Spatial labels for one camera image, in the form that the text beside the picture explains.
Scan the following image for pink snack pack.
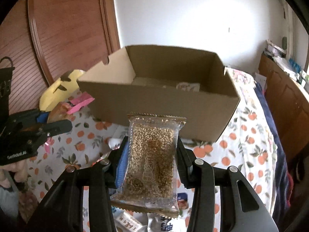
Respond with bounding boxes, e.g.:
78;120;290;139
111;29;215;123
47;90;95;124

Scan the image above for white nougat candy packet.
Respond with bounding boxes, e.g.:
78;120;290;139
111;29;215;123
114;210;145;232

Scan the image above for orange print bed sheet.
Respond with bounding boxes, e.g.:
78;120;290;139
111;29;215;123
19;68;278;221

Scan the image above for person's left hand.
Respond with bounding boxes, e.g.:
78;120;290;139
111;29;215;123
0;160;27;184

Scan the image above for yellow plush toy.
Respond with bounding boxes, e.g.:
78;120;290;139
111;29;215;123
39;69;85;112

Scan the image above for clear grain snack packet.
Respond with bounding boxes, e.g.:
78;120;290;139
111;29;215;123
111;113;186;218

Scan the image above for dark blue blanket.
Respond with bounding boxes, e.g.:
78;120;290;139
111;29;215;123
254;82;294;225

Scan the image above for small silver snack packet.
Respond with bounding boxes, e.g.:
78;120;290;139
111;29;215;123
176;82;200;92

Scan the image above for silver blue duck snack pouch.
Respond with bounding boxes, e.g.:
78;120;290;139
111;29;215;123
147;193;191;232

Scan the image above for brown cardboard box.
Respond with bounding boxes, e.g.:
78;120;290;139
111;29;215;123
77;45;240;142

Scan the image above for wooden window cabinet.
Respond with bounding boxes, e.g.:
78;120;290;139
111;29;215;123
258;53;308;162

